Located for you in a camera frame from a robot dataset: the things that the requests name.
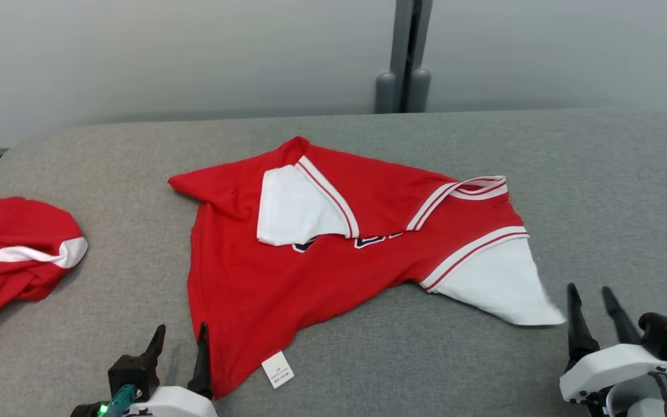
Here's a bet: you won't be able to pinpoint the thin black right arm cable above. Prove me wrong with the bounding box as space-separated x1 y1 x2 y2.
648 371 667 417

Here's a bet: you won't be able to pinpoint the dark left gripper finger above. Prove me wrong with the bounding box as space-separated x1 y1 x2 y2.
187 322 214 400
145 324 167 364

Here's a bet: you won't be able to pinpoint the red shirt white sleeves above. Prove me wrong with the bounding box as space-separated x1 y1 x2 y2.
168 136 566 400

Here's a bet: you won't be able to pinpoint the grey metal partition post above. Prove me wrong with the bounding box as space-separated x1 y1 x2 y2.
390 0 433 114

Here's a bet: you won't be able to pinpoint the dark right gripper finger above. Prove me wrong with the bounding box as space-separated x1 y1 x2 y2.
602 287 642 346
565 283 601 372

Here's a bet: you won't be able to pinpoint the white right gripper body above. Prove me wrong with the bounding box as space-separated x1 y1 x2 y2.
559 343 667 404

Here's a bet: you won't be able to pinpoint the grey cylindrical post cap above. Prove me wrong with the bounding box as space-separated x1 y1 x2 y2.
409 68 432 113
375 72 397 114

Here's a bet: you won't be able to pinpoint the red shorts white stripe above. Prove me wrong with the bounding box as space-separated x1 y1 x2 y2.
0 197 89 342

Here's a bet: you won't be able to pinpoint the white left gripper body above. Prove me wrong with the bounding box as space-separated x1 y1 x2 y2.
70 386 219 417

